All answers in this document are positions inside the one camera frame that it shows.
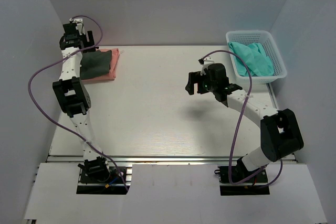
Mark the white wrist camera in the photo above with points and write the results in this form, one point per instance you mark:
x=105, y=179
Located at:
x=205, y=62
x=79, y=24

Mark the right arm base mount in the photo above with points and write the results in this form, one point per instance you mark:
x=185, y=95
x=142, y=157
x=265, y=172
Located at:
x=244, y=182

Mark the white plastic basket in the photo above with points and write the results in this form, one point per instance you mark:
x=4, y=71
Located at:
x=265, y=38

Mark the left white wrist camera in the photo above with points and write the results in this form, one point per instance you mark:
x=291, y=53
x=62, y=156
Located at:
x=79, y=24

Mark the folded pink t-shirt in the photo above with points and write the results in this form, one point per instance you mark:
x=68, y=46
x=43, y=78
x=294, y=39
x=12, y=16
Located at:
x=112, y=74

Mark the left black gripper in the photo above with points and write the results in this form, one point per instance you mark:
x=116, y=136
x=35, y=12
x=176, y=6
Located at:
x=90, y=45

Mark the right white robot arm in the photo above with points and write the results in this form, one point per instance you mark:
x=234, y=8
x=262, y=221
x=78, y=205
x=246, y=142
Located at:
x=279, y=130

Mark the teal t-shirt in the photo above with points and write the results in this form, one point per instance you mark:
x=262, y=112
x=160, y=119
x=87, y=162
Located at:
x=255, y=58

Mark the aluminium rail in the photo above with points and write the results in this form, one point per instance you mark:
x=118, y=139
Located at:
x=143, y=159

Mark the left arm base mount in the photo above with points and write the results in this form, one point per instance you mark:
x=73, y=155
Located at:
x=98, y=177

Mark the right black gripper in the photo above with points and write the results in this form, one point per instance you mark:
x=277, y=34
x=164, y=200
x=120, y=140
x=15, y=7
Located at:
x=196, y=77

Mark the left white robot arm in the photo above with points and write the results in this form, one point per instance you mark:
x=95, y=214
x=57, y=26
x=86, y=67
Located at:
x=70, y=92

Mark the dark grey t-shirt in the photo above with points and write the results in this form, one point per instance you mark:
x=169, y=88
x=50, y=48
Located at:
x=95, y=64

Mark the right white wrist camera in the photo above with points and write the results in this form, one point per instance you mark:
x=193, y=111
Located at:
x=205, y=62

